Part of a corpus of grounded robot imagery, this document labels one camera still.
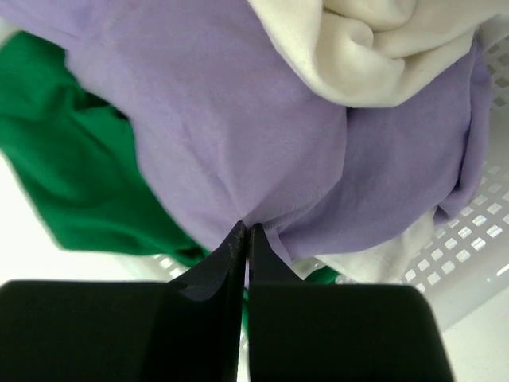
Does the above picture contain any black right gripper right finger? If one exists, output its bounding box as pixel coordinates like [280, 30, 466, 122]
[248, 225, 453, 381]

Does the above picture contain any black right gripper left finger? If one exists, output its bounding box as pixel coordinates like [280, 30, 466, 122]
[1, 223, 245, 381]

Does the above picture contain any purple t shirt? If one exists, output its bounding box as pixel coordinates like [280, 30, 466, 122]
[1, 1, 508, 280]

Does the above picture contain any white plastic laundry basket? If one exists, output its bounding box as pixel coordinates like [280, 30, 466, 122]
[133, 43, 508, 325]

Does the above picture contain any green t shirt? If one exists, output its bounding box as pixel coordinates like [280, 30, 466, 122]
[1, 32, 207, 267]

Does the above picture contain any white t shirt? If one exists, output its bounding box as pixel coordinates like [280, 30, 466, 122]
[250, 1, 508, 107]

